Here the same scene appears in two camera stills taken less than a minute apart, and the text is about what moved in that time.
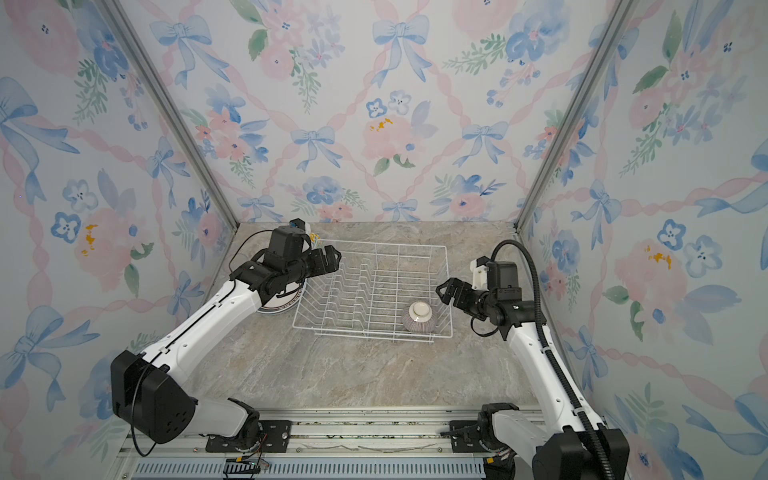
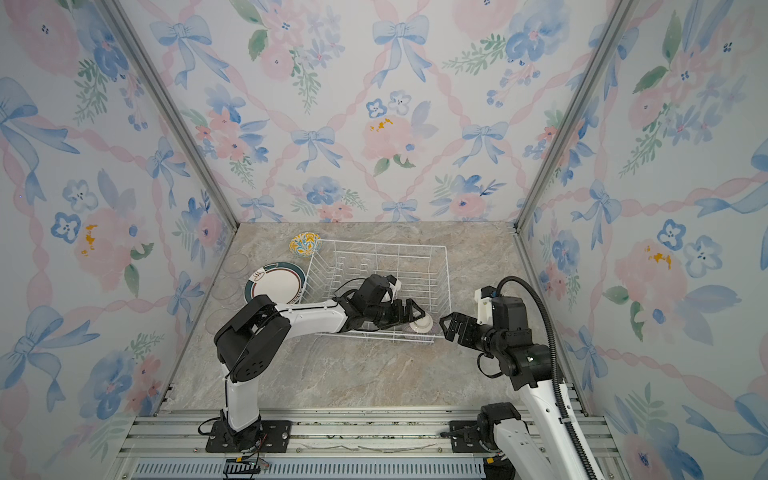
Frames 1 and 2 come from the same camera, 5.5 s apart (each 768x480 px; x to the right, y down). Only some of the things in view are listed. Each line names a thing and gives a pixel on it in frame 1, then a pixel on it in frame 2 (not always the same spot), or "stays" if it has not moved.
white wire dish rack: (379, 289) stays
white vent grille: (313, 470) stays
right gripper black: (454, 285) -> (470, 323)
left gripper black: (322, 267) -> (399, 318)
